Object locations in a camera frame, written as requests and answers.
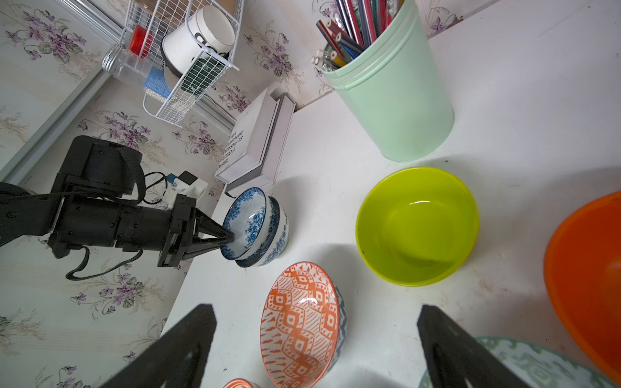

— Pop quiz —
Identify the orange floral pattern bowl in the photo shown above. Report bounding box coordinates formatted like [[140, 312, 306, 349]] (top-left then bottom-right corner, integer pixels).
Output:
[[223, 378, 260, 388]]

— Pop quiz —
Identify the clear plastic bottle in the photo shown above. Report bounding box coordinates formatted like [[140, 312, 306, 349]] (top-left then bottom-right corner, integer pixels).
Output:
[[102, 44, 171, 102]]

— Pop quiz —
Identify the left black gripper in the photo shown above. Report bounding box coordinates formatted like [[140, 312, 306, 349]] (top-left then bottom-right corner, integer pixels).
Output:
[[115, 194, 234, 268]]

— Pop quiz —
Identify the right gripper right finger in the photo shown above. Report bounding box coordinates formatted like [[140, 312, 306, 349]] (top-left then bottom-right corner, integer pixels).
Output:
[[417, 305, 526, 387]]

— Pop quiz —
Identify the mint green pencil cup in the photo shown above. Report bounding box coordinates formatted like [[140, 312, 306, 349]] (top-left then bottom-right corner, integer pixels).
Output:
[[324, 1, 454, 162]]

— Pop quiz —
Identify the orange geometric pattern bowl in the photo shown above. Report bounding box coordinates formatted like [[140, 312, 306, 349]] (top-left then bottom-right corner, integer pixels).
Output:
[[260, 262, 348, 387]]

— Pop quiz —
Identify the white wire wall basket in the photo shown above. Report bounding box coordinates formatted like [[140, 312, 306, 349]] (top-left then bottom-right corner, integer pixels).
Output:
[[102, 1, 244, 125]]

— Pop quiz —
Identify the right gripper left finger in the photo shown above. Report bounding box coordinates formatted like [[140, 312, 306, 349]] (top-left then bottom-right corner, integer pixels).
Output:
[[103, 304, 217, 387]]

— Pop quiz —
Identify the orange plastic bowl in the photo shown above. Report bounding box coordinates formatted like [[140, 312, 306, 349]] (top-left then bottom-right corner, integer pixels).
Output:
[[544, 192, 620, 383]]

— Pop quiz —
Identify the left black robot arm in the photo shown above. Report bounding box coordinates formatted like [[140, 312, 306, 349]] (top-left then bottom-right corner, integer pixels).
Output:
[[1, 136, 234, 281]]

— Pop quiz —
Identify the lime green plastic bowl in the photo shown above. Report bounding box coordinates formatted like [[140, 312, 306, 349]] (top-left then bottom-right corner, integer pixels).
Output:
[[355, 167, 480, 287]]

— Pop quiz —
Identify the blue floral bowl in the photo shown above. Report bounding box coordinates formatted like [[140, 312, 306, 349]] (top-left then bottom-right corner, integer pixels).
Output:
[[221, 188, 267, 260], [235, 197, 289, 268]]

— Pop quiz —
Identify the white grey book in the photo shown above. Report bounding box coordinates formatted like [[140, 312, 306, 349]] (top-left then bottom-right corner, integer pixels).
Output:
[[215, 89, 296, 197]]

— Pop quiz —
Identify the coloured pencils bunch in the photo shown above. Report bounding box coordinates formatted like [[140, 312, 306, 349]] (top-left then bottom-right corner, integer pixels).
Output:
[[310, 0, 404, 72]]

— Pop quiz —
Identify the green grey pattern bowl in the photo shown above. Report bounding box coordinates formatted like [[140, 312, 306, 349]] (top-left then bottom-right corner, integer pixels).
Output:
[[418, 336, 617, 388]]

